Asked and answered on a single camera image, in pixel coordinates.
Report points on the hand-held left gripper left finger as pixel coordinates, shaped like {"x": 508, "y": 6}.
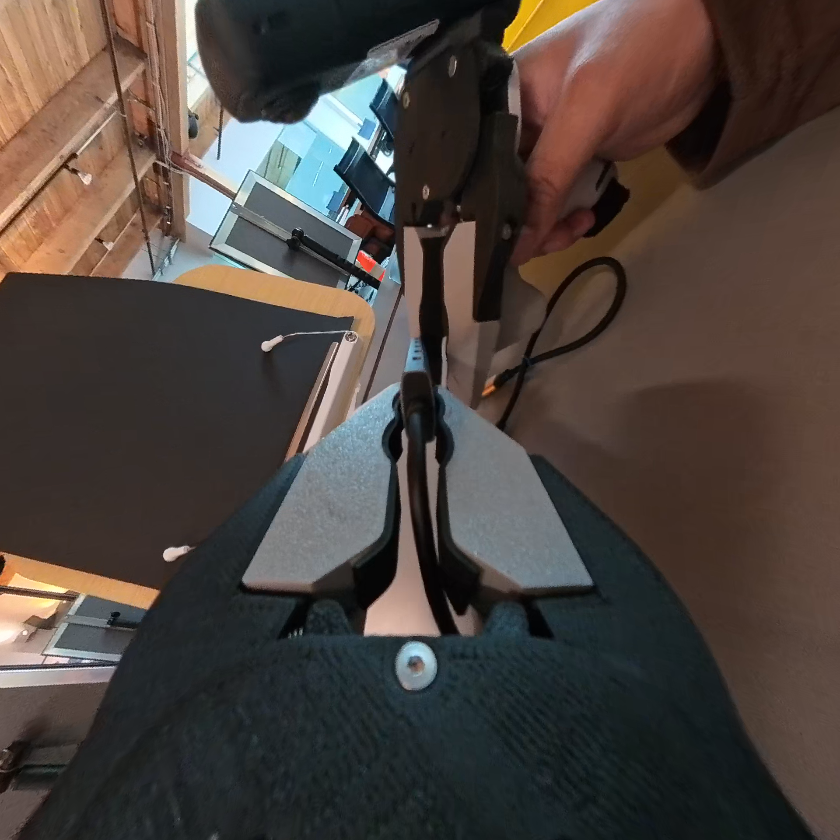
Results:
{"x": 328, "y": 512}

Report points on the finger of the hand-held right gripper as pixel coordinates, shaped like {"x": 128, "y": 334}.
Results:
{"x": 463, "y": 295}
{"x": 410, "y": 282}

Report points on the person's right hand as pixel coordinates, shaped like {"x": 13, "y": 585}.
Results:
{"x": 610, "y": 85}

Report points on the silver framed black panel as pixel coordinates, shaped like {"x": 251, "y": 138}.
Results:
{"x": 275, "y": 223}

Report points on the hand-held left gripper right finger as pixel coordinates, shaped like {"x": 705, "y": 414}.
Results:
{"x": 512, "y": 512}

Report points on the black paper sheet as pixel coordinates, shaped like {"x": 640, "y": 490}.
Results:
{"x": 131, "y": 407}

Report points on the wooden book stand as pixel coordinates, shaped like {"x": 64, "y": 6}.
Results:
{"x": 315, "y": 298}

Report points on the grey usb hub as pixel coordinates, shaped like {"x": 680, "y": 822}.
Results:
{"x": 418, "y": 354}

